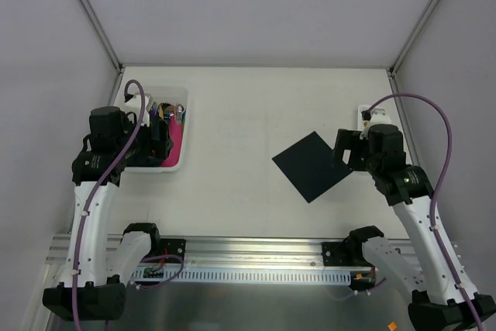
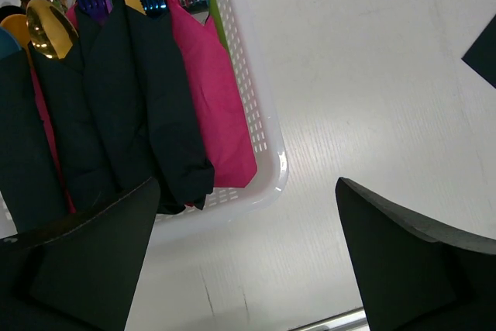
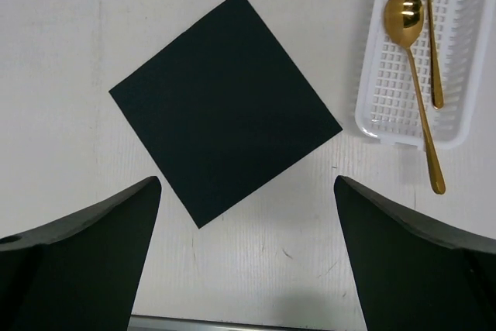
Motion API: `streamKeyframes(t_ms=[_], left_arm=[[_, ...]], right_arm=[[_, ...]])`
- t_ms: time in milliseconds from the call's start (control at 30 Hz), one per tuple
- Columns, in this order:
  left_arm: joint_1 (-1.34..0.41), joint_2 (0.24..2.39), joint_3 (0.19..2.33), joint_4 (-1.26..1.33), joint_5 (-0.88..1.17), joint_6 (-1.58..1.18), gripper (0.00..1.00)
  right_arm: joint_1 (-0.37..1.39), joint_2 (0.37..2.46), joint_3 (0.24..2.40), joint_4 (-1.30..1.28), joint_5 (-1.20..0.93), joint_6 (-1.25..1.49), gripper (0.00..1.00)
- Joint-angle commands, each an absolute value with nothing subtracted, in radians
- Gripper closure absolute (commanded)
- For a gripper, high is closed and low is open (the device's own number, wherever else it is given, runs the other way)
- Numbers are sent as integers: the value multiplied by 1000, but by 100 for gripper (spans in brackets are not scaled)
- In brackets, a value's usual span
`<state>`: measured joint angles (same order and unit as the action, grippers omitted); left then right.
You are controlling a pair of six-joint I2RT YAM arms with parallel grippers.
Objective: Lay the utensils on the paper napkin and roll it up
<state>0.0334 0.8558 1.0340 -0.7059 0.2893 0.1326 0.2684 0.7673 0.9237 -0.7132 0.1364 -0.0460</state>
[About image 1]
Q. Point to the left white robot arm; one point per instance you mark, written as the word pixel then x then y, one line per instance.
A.
pixel 92 285

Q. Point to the pink rolled napkin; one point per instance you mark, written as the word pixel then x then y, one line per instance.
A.
pixel 176 136

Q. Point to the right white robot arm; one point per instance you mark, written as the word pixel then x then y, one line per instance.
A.
pixel 438 291

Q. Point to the silver fork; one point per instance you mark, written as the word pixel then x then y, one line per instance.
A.
pixel 179 113

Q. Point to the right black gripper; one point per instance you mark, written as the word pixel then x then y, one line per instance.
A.
pixel 345 149

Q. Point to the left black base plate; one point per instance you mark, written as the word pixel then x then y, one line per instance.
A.
pixel 170 247

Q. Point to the white slotted cable duct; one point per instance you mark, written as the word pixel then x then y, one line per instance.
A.
pixel 264 276

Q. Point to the small white perforated tray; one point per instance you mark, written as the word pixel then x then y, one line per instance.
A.
pixel 362 114

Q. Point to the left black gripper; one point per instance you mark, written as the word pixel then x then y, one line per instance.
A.
pixel 160 139

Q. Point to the white plastic basket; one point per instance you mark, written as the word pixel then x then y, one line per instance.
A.
pixel 164 100

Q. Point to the aluminium mounting rail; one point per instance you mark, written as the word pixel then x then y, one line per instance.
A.
pixel 238 252

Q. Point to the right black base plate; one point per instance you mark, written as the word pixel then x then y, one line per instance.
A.
pixel 336 254

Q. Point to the orange tape piece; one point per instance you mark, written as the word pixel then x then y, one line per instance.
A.
pixel 392 326

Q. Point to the dark navy paper napkin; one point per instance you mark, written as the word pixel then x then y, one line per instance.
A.
pixel 310 166

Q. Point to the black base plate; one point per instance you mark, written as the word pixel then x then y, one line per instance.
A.
pixel 170 247
pixel 336 254

